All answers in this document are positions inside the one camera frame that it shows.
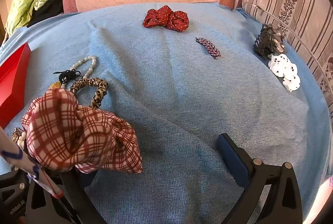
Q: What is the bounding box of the red box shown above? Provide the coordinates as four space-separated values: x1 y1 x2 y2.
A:
0 42 32 129

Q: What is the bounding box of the white pearl bracelet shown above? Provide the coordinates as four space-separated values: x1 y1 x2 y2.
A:
12 127 28 150

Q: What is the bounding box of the dark grey hair claw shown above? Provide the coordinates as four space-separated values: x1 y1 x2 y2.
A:
253 23 287 59

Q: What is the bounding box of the blue blanket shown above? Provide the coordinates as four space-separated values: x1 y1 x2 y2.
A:
0 1 332 224

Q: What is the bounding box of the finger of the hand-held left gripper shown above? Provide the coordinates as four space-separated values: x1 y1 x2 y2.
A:
0 170 29 192

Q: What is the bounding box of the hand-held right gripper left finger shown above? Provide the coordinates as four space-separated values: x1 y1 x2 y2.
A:
26 169 108 224

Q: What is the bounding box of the black cloth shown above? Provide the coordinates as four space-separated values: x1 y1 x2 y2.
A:
27 0 65 28

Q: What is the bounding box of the red polka dot scrunchie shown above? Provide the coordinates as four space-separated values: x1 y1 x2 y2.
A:
143 5 189 32

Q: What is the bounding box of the pale green bead bracelet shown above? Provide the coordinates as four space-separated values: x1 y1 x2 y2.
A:
70 55 97 79

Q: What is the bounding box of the purple rhinestone hair clip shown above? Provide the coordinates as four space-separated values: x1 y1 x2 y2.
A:
196 37 221 60

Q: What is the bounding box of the red plaid scrunchie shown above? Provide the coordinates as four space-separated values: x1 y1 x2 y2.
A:
21 88 143 175

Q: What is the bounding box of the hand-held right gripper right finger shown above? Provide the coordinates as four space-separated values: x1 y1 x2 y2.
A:
217 133 304 224

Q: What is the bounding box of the striped floral pillow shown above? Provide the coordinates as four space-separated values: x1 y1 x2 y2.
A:
242 0 333 115

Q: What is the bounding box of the leopard print scrunchie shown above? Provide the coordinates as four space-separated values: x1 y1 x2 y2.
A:
49 78 109 110

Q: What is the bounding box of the small black knotted hair tie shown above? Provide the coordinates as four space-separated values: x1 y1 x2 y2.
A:
53 69 82 84

